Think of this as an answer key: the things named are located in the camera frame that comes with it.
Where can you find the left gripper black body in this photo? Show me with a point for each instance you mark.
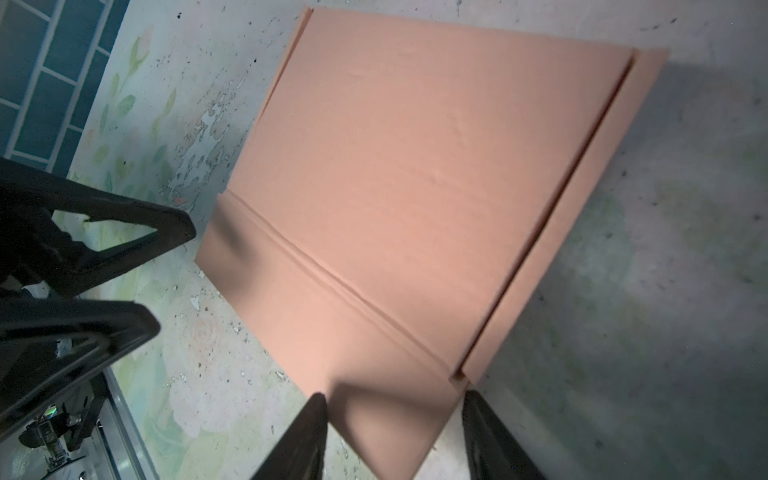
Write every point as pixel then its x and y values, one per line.
pixel 30 240

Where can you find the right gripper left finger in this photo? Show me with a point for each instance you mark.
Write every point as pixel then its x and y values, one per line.
pixel 299 453

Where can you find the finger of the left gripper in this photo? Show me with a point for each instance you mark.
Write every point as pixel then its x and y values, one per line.
pixel 49 347
pixel 114 234

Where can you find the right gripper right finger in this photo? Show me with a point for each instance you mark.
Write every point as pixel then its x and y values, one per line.
pixel 492 452

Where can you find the aluminium mounting rail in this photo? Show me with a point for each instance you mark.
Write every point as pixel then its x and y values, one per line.
pixel 89 434

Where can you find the pink cardboard box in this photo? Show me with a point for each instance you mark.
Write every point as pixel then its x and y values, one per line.
pixel 402 192

